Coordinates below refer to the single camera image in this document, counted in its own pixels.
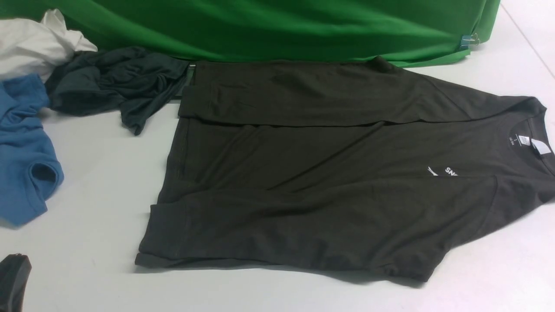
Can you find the metal table cable hatch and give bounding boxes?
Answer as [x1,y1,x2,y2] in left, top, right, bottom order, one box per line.
[170,63,196,101]

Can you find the gray long-sleeved shirt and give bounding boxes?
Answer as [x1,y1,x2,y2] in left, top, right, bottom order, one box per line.
[135,57,554,282]

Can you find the blue binder clip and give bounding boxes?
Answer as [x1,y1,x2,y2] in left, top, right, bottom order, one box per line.
[459,33,480,51]

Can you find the green backdrop cloth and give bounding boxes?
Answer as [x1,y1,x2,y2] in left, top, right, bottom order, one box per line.
[1,0,500,68]

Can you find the white crumpled garment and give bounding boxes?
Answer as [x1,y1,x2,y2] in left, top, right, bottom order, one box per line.
[0,9,98,82]

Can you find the blue t-shirt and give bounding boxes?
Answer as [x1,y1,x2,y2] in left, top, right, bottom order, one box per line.
[0,74,64,227]

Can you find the dark teal crumpled garment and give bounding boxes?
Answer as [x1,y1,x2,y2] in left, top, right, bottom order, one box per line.
[45,47,189,136]

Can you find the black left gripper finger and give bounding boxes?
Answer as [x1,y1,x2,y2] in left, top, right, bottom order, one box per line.
[0,253,32,312]

